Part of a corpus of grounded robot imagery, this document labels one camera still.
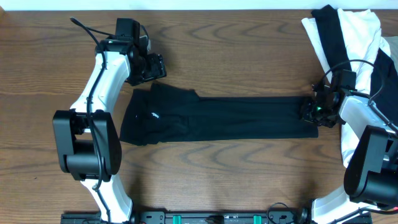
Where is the grey garment in pile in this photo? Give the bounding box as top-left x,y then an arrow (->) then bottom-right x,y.
380,36 -> 398,70

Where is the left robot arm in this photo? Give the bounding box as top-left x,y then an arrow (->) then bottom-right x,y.
52,35 -> 165,223

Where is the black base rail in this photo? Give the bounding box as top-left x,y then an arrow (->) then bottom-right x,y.
60,208 -> 373,224

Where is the white shirt in pile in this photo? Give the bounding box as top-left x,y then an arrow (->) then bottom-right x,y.
300,8 -> 391,169

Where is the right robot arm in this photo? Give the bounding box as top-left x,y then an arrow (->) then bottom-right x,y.
294,82 -> 397,223

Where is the black Sydrogen t-shirt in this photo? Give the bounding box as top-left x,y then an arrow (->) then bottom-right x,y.
119,83 -> 318,146

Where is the black shirt in pile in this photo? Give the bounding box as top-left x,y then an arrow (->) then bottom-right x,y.
311,5 -> 352,71

